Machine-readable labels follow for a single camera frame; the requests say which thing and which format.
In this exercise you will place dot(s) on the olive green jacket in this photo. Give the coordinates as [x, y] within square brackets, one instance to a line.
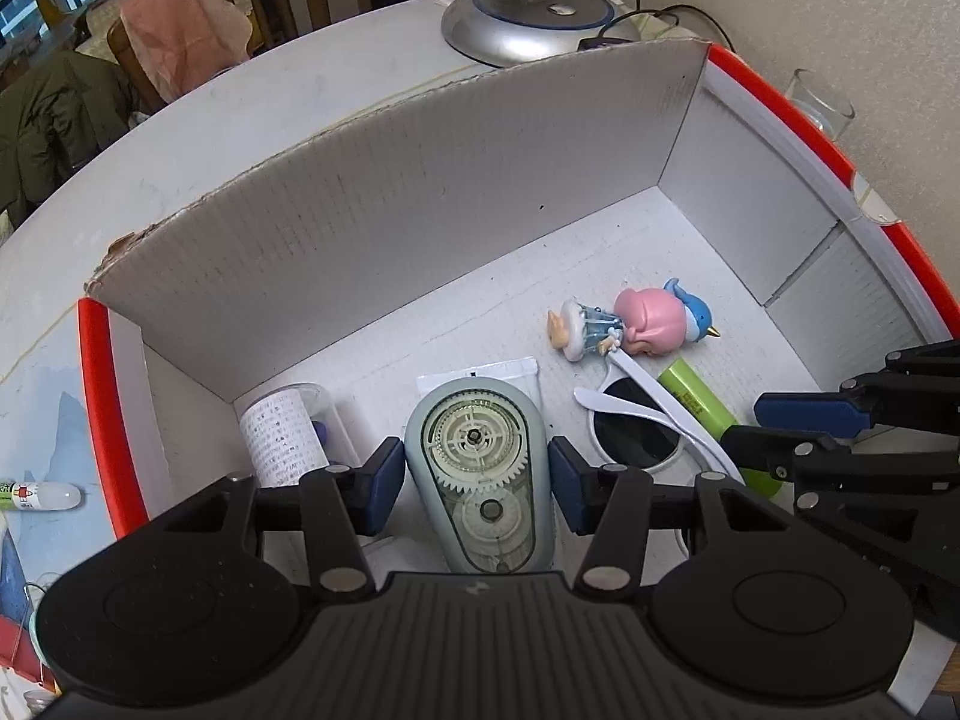
[52, 112]

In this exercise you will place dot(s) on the white bottle with silver cap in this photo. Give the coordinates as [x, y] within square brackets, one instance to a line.
[281, 435]

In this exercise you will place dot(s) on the clear glass cup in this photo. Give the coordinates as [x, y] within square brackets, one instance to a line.
[817, 109]

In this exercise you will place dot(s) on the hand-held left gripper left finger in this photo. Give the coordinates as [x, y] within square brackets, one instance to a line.
[381, 484]

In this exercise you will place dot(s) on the grey correction tape dispenser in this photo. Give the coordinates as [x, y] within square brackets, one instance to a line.
[480, 465]

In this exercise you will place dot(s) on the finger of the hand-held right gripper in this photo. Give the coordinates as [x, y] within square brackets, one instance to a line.
[810, 411]
[780, 454]

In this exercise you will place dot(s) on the small doll figure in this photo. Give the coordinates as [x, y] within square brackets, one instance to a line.
[581, 326]

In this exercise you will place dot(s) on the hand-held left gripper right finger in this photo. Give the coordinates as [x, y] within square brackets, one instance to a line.
[570, 487]

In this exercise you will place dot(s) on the white desk lamp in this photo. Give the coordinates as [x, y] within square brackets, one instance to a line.
[525, 22]

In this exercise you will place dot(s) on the green and white pen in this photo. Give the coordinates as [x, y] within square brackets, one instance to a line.
[45, 496]

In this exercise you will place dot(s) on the green highlighter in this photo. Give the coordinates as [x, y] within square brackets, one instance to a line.
[694, 394]

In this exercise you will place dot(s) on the white sunglasses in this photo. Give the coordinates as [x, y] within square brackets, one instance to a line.
[634, 435]

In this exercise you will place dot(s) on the pink binder clip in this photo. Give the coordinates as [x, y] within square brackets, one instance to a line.
[15, 649]

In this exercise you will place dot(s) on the pink cloth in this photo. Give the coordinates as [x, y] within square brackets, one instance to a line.
[180, 22]

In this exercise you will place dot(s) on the pink and blue penguin toy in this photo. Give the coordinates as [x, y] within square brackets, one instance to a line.
[652, 322]

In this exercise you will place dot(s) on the red cardboard box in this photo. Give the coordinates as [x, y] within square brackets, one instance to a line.
[450, 202]

